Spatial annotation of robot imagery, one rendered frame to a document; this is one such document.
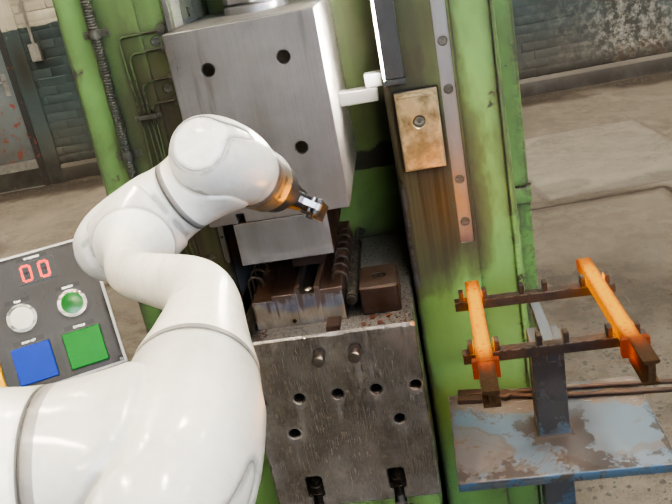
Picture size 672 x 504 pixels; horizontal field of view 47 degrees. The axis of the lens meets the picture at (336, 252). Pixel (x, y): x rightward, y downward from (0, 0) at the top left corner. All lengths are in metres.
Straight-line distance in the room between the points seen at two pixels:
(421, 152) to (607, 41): 6.37
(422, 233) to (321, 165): 0.32
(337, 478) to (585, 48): 6.50
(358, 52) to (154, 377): 1.56
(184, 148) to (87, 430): 0.52
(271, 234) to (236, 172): 0.69
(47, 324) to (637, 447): 1.17
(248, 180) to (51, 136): 7.11
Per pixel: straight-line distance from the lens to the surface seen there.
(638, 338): 1.36
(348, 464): 1.83
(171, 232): 1.00
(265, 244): 1.64
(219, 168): 0.94
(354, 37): 2.01
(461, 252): 1.79
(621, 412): 1.69
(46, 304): 1.68
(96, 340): 1.66
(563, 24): 7.84
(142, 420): 0.49
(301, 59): 1.54
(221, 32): 1.55
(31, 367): 1.67
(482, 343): 1.39
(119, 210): 0.99
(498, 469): 1.55
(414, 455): 1.81
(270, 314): 1.71
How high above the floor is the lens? 1.66
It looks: 21 degrees down
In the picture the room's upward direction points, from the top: 11 degrees counter-clockwise
